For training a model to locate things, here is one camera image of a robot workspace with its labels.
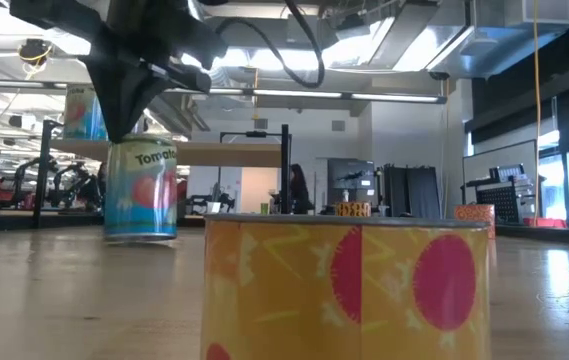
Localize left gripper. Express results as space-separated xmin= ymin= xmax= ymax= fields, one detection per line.
xmin=81 ymin=0 xmax=229 ymax=142

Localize blue tomato can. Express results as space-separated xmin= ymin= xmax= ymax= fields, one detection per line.
xmin=62 ymin=83 xmax=109 ymax=142
xmin=103 ymin=134 xmax=179 ymax=244

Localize yellow patterned can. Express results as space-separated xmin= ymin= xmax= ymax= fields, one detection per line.
xmin=334 ymin=201 xmax=373 ymax=218

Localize yellow can with red circles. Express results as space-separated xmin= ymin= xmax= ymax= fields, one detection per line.
xmin=199 ymin=213 xmax=494 ymax=360

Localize orange patterned can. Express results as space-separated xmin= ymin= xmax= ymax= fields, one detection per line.
xmin=453 ymin=203 xmax=497 ymax=240

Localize person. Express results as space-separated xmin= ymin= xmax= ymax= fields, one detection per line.
xmin=288 ymin=163 xmax=316 ymax=215

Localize black monitor screen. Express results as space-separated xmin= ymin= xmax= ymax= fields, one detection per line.
xmin=327 ymin=158 xmax=377 ymax=206

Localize long ceiling light fixture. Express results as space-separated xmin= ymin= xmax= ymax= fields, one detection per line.
xmin=0 ymin=77 xmax=449 ymax=105

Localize black folding panel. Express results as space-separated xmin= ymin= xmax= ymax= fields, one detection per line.
xmin=382 ymin=163 xmax=441 ymax=219

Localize grey partition board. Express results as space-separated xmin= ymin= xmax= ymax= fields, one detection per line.
xmin=462 ymin=139 xmax=539 ymax=221

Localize black pegboard rack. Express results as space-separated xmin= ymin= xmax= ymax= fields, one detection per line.
xmin=462 ymin=163 xmax=536 ymax=225

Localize red bins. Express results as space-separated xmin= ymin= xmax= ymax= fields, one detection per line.
xmin=522 ymin=215 xmax=569 ymax=229

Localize black yellow cord reel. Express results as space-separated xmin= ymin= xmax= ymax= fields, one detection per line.
xmin=17 ymin=37 xmax=54 ymax=67

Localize black background gantry frame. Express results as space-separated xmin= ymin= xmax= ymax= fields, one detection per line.
xmin=218 ymin=128 xmax=285 ymax=214

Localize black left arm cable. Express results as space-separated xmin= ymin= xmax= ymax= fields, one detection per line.
xmin=213 ymin=0 xmax=326 ymax=90

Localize silver rectangular air duct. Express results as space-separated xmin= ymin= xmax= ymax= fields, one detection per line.
xmin=321 ymin=0 xmax=569 ymax=81

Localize yellow hanging cord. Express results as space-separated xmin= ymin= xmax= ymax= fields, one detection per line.
xmin=531 ymin=0 xmax=543 ymax=226

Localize black aluminium rig frame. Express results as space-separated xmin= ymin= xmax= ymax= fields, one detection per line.
xmin=0 ymin=209 xmax=569 ymax=247

